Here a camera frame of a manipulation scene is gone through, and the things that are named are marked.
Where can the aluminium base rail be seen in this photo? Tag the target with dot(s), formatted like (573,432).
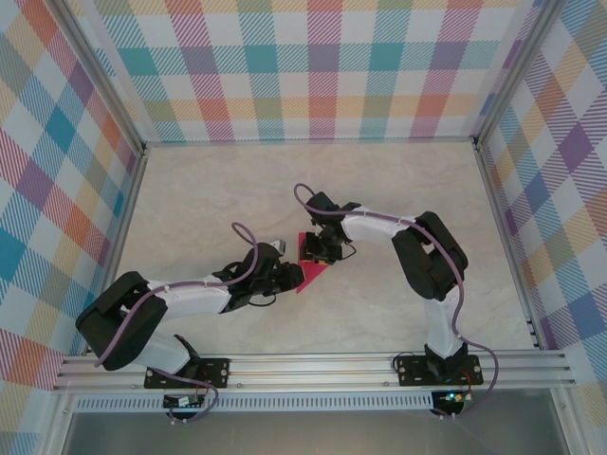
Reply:
(308,372)

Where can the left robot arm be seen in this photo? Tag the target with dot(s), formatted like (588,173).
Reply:
(189,303)

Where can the black mounting plate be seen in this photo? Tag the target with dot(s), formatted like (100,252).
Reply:
(412,372)
(218,372)

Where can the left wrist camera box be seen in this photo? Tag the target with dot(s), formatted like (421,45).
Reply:
(280,245)

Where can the pink paper sheet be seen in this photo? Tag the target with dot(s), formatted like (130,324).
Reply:
(308,277)

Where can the right circuit board green light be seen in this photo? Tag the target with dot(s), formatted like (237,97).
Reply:
(453,397)

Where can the aluminium frame bar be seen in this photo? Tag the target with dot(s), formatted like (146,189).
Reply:
(503,237)
(308,140)
(124,227)

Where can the aluminium frame post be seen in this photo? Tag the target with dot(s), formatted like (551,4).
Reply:
(516,71)
(105,76)

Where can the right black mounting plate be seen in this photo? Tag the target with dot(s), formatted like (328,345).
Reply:
(412,372)

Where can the left black circuit board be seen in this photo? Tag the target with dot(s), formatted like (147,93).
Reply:
(180,402)

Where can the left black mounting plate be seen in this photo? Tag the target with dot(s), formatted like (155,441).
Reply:
(218,372)

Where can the grey metal panel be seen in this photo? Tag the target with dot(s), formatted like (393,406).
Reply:
(308,433)

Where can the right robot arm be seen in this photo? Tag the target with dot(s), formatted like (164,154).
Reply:
(374,230)

